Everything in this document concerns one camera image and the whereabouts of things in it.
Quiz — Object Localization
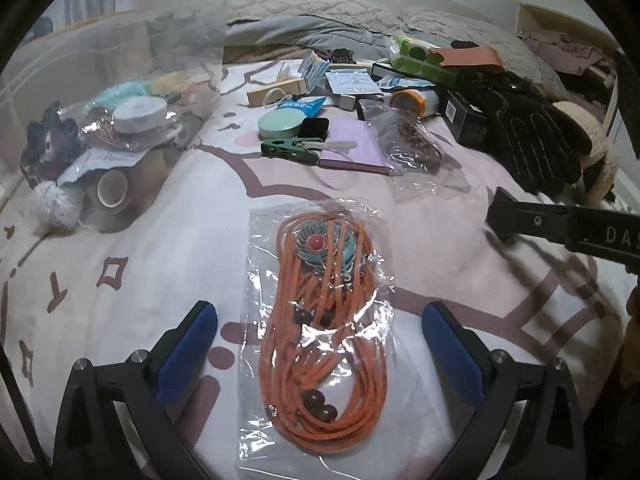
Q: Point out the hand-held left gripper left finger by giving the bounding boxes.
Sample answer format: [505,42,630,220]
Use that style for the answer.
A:
[52,301,221,480]

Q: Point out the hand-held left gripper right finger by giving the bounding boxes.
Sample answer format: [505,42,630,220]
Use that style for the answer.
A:
[421,301,587,480]

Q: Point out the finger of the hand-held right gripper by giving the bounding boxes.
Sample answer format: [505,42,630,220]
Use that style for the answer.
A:
[486,186,640,275]

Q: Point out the orange cord necklace bag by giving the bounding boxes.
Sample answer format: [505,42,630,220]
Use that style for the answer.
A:
[235,199,466,480]

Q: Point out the brown cord necklace bag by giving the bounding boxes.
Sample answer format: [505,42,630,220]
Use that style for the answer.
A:
[359,99,472,203]

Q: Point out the pink card packet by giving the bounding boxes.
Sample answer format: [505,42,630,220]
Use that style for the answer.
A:
[319,119,397,177]

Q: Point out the green plastic clip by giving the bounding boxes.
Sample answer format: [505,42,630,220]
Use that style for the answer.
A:
[260,139,326,167]

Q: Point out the black ribbed case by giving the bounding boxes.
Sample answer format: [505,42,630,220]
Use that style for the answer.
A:
[296,117,331,144]

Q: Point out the clear plastic storage box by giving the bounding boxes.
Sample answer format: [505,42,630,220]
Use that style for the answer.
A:
[0,0,232,241]

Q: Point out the cream brown plush toy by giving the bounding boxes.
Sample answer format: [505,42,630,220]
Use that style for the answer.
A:
[549,99,620,207]

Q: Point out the black stitched glove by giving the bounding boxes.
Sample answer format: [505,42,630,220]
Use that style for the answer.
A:
[469,69,594,194]

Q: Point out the black cardboard box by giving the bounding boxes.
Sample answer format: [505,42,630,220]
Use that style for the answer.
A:
[442,89,489,147]

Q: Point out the pink clothes pile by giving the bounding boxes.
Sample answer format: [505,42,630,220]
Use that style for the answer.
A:
[522,30,613,78]

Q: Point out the brown packing tape roll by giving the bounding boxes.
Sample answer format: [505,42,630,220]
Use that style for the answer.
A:
[94,166,137,217]

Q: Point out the white bottle orange cap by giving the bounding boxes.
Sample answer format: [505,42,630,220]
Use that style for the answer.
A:
[389,88,441,119]

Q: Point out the white yarn pompom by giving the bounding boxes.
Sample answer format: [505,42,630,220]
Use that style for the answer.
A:
[27,179,84,234]

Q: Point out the blue white packet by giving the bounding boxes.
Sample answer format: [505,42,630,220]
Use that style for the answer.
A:
[377,74,437,94]
[299,52,331,92]

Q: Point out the pale teal packet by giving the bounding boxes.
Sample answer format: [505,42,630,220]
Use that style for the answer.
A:
[57,149,147,187]

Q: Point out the green dotted tissue pack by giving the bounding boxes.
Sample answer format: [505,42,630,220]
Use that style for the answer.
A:
[388,33,462,86]

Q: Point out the white face mask packet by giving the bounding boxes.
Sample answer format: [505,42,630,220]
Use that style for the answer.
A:
[324,68,384,97]

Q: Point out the white tape roll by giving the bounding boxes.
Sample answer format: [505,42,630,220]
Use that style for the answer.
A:
[113,97,169,134]

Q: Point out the mint green round tin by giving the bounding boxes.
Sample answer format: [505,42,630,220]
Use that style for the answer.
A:
[257,108,306,141]

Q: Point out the dark fabric bundle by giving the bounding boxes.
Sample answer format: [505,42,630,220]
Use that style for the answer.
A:
[22,102,84,182]

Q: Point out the teal yarn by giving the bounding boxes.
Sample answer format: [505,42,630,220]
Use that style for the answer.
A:
[97,82,151,106]

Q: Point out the wooden block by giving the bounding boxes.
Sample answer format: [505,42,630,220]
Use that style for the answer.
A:
[246,78,307,107]

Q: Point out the pale yellow pack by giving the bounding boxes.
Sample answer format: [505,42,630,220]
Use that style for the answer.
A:
[149,70,189,96]

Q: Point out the blue snack packet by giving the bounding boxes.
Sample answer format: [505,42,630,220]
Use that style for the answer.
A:
[272,95,327,114]

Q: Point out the grey blanket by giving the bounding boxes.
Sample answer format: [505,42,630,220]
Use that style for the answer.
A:
[224,12,401,64]

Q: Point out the brown leather strap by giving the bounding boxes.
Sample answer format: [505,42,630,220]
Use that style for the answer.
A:
[432,45,504,70]

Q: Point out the copper wire bag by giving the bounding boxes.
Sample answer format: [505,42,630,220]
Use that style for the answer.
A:
[79,104,122,152]

